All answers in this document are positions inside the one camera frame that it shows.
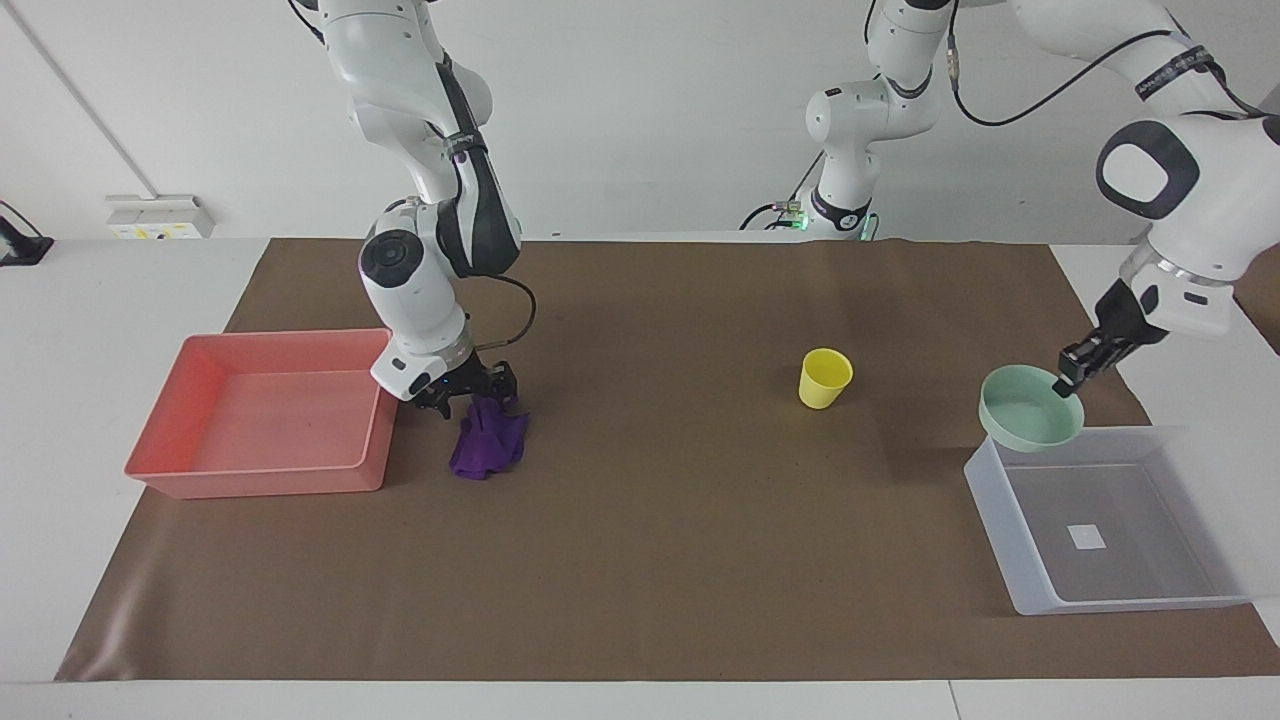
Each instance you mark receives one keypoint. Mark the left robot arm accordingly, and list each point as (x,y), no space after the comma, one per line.
(1210,200)

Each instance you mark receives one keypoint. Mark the yellow plastic cup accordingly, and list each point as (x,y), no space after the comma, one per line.
(823,380)

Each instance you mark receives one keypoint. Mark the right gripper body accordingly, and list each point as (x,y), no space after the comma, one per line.
(455,388)

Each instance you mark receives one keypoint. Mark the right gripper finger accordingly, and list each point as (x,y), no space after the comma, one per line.
(505,385)
(450,408)

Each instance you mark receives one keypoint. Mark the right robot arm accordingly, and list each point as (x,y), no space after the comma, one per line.
(410,290)

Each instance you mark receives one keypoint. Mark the clear plastic box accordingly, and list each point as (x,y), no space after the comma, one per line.
(1100,530)

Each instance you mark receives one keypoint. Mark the light green bowl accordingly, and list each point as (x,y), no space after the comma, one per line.
(1030,415)

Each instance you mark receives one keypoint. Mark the white wall socket strip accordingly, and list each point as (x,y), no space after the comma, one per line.
(160,217)

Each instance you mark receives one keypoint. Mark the purple cloth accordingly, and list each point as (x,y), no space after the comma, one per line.
(487,445)

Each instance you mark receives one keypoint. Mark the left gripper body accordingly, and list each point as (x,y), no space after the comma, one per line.
(1128,318)

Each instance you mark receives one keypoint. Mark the pink plastic tray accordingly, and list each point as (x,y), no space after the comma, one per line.
(270,415)

